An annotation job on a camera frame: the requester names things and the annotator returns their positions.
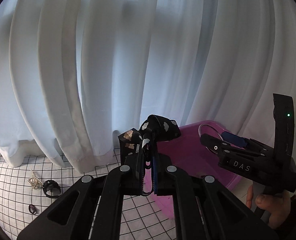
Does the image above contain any large silver bangle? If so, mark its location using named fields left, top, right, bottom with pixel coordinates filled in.
left=198, top=123, right=223, bottom=155

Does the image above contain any black digital wristwatch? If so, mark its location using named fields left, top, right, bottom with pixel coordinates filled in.
left=42, top=180, right=62, bottom=199

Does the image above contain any pearl gold hair claw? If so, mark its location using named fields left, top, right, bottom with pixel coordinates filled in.
left=28, top=170, right=43, bottom=189

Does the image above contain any black polka dot bow clip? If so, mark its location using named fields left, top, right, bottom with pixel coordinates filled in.
left=117, top=114, right=182, bottom=197

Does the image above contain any person's right hand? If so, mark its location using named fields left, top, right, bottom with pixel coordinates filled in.
left=255, top=191, right=291, bottom=229

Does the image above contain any purple plastic basket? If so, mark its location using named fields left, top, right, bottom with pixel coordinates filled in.
left=142, top=120, right=242, bottom=219

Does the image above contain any white black grid tablecloth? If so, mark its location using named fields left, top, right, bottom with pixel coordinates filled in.
left=0, top=155, right=177, bottom=239

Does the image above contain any white curtain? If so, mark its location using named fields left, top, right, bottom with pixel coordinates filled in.
left=0, top=0, right=296, bottom=172

